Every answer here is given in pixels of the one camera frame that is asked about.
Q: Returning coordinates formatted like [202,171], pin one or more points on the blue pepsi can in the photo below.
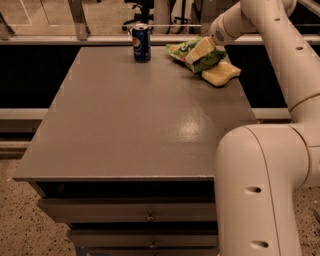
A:
[141,42]

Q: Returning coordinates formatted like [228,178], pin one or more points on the grey drawer cabinet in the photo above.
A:
[125,131]

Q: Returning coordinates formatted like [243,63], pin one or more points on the top grey drawer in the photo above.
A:
[104,211]

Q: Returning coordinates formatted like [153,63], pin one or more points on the grey drawer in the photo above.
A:
[142,239]
[104,211]

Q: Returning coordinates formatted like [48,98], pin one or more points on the green rice chip bag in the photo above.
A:
[179,52]

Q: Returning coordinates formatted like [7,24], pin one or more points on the metal railing frame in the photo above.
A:
[99,21]

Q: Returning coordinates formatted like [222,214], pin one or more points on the yellow sponge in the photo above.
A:
[220,74]

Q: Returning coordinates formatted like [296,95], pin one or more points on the black office chair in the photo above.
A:
[144,16]

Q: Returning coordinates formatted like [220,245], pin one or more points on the lower grey drawer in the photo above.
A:
[142,239]

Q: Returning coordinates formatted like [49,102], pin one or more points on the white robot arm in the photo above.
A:
[258,167]

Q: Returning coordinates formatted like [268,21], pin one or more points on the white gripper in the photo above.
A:
[219,34]

